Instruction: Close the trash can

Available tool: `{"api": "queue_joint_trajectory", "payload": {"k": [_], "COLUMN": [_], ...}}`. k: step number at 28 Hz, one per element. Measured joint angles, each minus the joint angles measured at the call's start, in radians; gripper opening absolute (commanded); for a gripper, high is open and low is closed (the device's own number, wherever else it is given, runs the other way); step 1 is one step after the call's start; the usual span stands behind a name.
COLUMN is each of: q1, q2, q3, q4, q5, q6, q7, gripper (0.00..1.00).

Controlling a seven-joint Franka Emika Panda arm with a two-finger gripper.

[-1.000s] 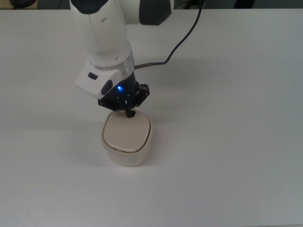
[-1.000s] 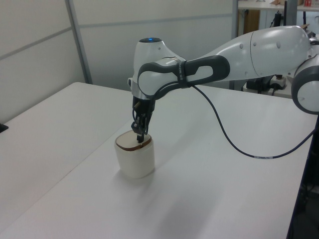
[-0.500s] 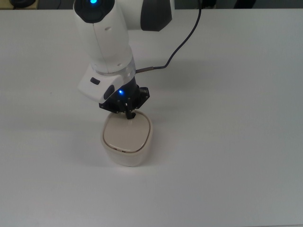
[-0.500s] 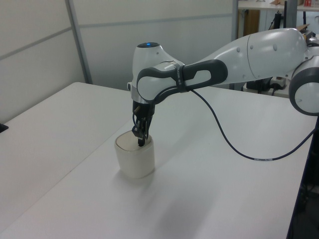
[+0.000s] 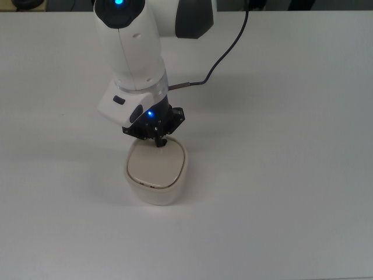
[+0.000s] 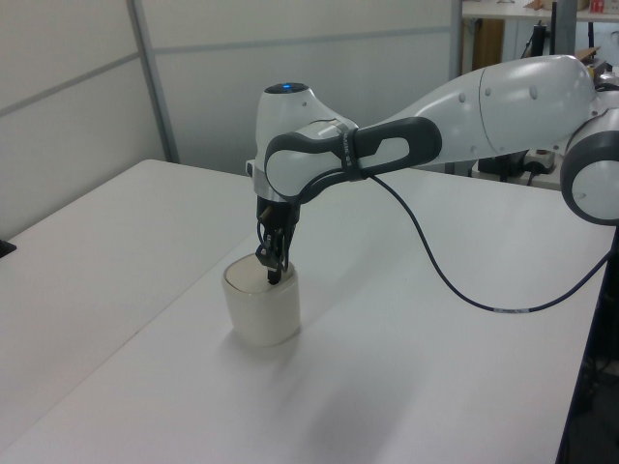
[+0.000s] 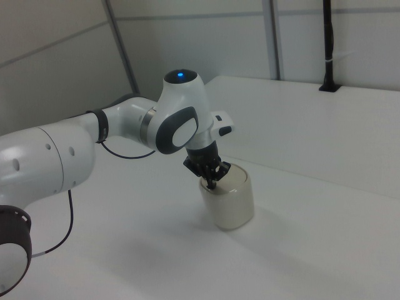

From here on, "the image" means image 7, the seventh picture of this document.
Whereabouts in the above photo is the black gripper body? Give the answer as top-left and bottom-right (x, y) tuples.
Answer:
(186, 141), (223, 167)

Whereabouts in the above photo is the small cream trash bin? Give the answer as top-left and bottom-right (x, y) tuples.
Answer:
(199, 165), (256, 232)

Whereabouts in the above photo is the black pole with base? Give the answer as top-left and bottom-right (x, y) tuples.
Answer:
(318, 0), (342, 93)

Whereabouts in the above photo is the black cable strap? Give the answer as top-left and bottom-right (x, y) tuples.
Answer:
(86, 107), (110, 144)

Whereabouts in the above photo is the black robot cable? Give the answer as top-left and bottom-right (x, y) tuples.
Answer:
(31, 92), (157, 259)

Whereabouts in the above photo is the grey partition post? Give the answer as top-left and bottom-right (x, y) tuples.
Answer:
(267, 0), (288, 81)
(102, 0), (141, 94)

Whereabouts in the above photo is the white cable tie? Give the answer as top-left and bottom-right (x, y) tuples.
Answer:
(324, 51), (358, 64)

